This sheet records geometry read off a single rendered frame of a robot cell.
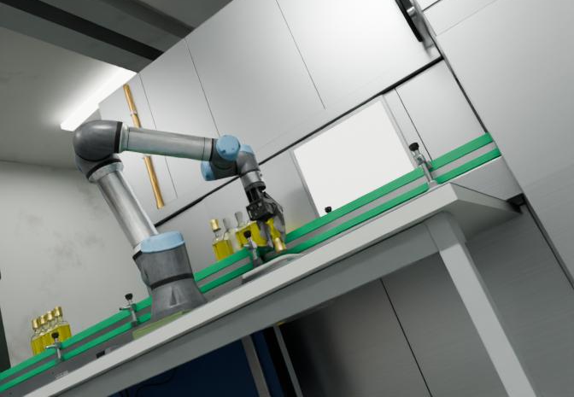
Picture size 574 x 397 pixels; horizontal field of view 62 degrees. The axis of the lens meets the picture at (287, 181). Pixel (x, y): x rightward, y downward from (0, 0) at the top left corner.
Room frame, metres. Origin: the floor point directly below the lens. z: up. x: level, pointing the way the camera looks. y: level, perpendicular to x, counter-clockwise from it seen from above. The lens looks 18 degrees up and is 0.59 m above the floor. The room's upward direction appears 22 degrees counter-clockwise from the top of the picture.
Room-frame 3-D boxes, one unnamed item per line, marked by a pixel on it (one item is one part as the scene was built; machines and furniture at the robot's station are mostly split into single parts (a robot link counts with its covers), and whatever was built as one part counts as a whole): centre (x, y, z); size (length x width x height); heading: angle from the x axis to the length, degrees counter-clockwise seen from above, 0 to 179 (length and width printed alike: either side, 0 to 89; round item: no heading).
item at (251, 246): (1.64, 0.19, 0.95); 0.17 x 0.03 x 0.12; 157
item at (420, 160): (1.39, -0.40, 0.90); 0.17 x 0.05 x 0.23; 157
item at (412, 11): (1.46, -0.62, 1.49); 0.21 x 0.05 x 0.21; 157
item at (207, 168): (1.46, 0.19, 1.22); 0.11 x 0.11 x 0.08; 26
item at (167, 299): (1.26, 0.39, 0.82); 0.15 x 0.15 x 0.10
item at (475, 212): (1.85, 0.08, 0.73); 1.58 x 1.52 x 0.04; 62
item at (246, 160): (1.52, 0.11, 1.22); 0.09 x 0.08 x 0.11; 116
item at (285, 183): (1.82, -0.04, 1.15); 0.90 x 0.03 x 0.34; 67
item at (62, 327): (2.22, 1.25, 1.02); 0.06 x 0.06 x 0.28; 67
